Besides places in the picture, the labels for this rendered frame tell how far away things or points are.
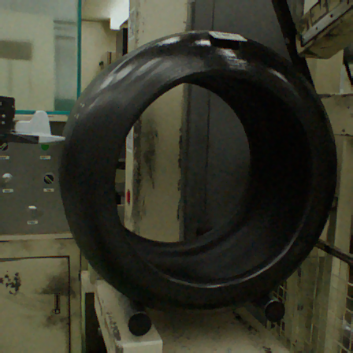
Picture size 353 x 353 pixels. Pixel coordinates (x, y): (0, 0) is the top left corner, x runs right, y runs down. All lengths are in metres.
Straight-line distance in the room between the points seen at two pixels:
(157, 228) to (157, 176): 0.14
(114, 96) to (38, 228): 0.79
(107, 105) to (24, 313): 0.90
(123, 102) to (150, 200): 0.48
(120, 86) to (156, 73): 0.07
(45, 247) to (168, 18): 0.76
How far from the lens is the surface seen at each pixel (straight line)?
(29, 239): 1.50
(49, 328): 1.60
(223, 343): 1.09
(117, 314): 1.06
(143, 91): 0.83
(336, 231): 1.43
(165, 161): 1.24
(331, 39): 1.22
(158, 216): 1.26
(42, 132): 0.90
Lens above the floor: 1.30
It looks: 9 degrees down
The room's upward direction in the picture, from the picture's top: 2 degrees clockwise
